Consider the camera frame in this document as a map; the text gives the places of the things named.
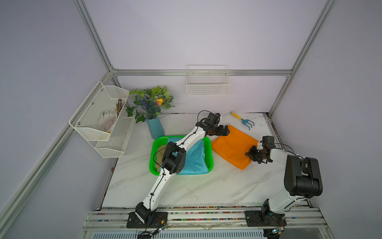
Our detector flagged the orange pants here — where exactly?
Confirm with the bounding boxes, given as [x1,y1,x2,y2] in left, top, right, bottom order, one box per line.
[211,125,259,170]

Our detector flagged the green plastic basket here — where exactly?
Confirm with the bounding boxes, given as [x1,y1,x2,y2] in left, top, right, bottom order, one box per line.
[149,135,214,176]

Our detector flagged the teal pants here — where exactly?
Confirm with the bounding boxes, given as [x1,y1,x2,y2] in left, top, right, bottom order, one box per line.
[179,139,209,175]

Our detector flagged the beige pants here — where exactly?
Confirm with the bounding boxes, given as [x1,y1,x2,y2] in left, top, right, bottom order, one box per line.
[154,145,167,171]

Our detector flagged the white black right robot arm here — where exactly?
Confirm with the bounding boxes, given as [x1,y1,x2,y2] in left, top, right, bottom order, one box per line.
[245,136,323,218]

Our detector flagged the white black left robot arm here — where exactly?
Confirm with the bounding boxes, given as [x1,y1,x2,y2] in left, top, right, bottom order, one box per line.
[135,112,230,224]

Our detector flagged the blue yellow garden rake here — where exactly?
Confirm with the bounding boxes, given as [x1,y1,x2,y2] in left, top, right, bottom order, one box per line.
[230,112,255,130]

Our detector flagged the teal cylindrical vase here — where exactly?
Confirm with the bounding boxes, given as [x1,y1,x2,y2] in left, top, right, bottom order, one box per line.
[146,117,165,139]

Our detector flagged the artificial flower bouquet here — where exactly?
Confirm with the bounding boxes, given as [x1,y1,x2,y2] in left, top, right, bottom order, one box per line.
[126,86,175,123]

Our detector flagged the dried twig bundle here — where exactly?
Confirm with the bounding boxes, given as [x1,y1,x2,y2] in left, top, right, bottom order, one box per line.
[116,99,123,117]

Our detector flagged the clear glove in shelf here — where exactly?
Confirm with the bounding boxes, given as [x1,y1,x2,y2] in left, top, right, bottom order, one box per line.
[97,108,117,133]

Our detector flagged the white mesh two-tier shelf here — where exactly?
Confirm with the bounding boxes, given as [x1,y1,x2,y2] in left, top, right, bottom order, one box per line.
[69,82,135,158]

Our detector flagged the white wire wall basket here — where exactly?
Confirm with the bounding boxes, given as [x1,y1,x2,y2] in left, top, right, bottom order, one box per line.
[186,65,231,96]

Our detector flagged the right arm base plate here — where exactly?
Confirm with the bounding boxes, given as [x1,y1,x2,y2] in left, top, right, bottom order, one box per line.
[244,211,286,227]

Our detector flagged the aluminium frame rail front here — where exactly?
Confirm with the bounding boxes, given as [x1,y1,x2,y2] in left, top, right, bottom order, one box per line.
[82,205,328,232]

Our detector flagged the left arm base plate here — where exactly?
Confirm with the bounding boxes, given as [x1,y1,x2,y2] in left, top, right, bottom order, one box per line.
[126,211,168,229]

